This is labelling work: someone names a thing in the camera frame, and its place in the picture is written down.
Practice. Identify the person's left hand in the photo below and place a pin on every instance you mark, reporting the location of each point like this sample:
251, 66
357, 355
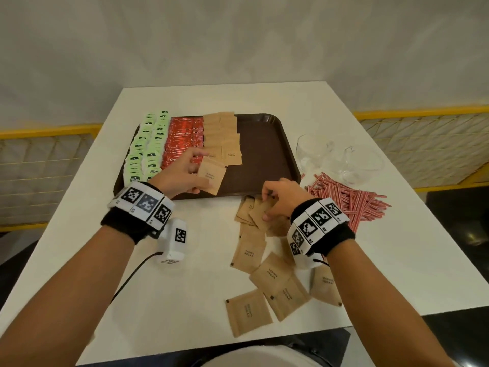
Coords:
175, 179

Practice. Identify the person's right hand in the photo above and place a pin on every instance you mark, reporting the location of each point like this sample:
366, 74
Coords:
290, 194

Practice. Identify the square brown sugar packet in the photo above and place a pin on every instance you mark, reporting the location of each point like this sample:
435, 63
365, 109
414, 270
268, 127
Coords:
259, 210
214, 175

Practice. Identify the row of red Nescafe sachets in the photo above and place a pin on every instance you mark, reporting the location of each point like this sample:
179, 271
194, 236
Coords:
183, 137

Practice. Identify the neat rows of tea bags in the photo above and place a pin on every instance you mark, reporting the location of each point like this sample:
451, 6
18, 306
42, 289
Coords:
143, 149

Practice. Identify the brown plastic tray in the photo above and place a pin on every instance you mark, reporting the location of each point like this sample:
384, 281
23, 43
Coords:
263, 149

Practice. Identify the pile of pink stirrer sticks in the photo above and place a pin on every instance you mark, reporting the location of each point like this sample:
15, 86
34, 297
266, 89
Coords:
351, 198

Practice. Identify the neat rows of sugar packets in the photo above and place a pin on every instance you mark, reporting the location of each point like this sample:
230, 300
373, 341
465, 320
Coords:
223, 129

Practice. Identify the clear glass cups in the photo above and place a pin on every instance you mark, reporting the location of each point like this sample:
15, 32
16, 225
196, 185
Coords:
355, 164

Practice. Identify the pile of brown sugar packets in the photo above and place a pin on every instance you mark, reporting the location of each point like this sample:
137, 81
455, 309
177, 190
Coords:
248, 313

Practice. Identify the person's left forearm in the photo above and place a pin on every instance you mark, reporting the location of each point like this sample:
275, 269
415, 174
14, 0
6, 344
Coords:
65, 301

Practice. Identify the person's right forearm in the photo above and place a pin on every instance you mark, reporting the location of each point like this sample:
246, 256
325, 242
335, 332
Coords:
382, 309

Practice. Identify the person's white clothing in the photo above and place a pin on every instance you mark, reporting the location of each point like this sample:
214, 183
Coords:
263, 357

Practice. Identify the right wristband with marker tiles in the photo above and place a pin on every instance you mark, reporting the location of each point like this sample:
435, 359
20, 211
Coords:
317, 225

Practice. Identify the wristband with marker tiles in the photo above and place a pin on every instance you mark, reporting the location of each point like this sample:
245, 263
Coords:
317, 225
141, 204

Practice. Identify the left wristband with marker tiles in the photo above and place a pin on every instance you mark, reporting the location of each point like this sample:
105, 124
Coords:
141, 204

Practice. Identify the marker cube on right wrist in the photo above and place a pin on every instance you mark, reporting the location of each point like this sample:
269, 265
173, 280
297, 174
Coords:
303, 259

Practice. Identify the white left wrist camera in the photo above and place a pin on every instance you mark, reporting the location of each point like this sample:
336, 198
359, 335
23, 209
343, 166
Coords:
175, 240

